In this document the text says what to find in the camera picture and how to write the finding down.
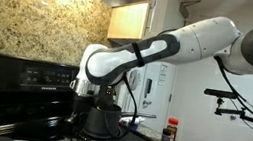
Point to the small spice jar black lid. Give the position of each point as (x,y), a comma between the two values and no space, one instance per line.
(166,138)

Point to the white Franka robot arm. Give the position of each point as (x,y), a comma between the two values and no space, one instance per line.
(198,41)

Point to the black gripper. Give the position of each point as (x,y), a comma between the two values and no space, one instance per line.
(82,104)

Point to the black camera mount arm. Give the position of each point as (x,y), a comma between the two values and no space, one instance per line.
(228,112)

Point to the wood cabinet white door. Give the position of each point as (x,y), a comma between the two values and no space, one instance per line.
(127,20)

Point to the red lid pepper flakes jar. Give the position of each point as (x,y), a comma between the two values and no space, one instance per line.
(173,121)

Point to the black stereo camera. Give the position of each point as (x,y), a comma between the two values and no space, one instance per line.
(220,93)

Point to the grey wall bracket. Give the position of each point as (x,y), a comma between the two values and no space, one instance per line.
(185,8)

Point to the blue jar white lid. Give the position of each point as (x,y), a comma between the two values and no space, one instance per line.
(128,124)

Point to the white paper notice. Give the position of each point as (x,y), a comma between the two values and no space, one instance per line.
(162,75)

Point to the white plastic bag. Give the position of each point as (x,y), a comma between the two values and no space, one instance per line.
(141,120)

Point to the white wall phone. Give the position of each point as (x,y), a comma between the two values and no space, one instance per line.
(135,82)

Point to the black door lock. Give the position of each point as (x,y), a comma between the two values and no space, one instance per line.
(148,85)

